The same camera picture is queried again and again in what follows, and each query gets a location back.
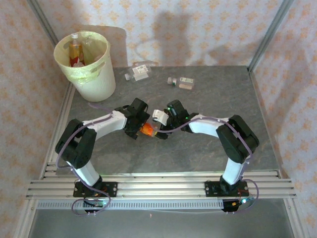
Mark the grey slotted cable duct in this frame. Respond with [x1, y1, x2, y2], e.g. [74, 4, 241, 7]
[37, 200, 225, 210]

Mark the aluminium frame post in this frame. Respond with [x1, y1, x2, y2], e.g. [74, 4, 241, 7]
[247, 0, 295, 73]
[26, 0, 60, 47]

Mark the orange label bottle brown cap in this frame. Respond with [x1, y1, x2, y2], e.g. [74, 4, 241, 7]
[139, 123, 159, 138]

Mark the aluminium mounting rail frame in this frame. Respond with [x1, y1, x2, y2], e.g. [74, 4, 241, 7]
[26, 170, 298, 199]

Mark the red and yellow label bottle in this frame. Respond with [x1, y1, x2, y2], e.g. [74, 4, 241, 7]
[69, 33, 84, 68]

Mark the clear bottle white green label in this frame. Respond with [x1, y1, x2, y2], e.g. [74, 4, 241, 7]
[178, 77, 195, 92]

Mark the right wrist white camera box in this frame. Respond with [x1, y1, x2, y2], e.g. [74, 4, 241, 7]
[152, 109, 171, 126]

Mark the white plastic waste bin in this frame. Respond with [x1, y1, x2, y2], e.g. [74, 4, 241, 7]
[53, 30, 117, 103]

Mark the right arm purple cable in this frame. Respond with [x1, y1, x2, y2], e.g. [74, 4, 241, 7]
[158, 116, 261, 214]

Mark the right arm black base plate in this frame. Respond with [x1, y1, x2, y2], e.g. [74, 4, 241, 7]
[205, 180, 249, 198]

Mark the yellowish plastic bin liner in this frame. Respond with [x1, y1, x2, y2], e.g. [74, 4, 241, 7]
[53, 30, 111, 84]

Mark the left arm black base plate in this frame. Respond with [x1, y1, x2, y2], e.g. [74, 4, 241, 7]
[73, 181, 118, 198]

